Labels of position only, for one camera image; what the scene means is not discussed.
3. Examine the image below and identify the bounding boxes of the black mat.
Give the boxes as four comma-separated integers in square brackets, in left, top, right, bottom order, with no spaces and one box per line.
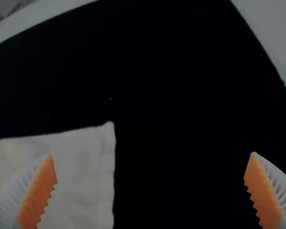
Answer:
[0,0,286,229]

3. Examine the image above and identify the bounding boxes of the pale towel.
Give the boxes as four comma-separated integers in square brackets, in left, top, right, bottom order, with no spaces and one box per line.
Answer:
[0,121,117,229]

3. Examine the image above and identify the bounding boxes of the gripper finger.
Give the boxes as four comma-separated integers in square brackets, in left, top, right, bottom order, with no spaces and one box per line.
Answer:
[0,154,59,229]
[243,151,286,229]

